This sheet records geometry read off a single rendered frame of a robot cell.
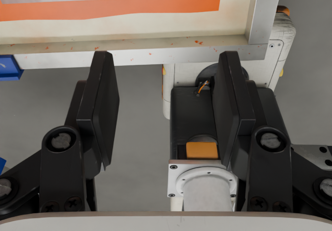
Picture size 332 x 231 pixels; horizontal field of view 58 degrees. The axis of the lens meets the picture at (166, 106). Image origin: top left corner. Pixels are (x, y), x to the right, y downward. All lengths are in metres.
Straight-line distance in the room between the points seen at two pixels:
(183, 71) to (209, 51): 0.96
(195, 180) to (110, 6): 0.37
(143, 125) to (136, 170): 0.64
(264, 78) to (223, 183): 1.09
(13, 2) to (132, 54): 0.23
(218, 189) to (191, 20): 0.32
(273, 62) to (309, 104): 0.81
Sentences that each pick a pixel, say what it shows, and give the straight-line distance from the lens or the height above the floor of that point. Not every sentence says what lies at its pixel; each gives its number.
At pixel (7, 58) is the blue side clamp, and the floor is 1.00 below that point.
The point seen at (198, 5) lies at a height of 0.96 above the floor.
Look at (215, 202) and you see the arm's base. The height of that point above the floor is 1.20.
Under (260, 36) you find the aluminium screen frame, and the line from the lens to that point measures 0.58.
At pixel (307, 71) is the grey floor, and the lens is 2.10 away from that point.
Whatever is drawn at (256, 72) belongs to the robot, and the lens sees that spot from 1.60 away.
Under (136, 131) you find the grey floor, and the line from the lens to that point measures 2.35.
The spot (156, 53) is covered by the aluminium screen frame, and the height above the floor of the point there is 0.99.
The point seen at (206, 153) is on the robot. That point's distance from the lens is 0.62.
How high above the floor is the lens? 1.45
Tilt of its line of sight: 43 degrees down
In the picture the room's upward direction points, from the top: 180 degrees clockwise
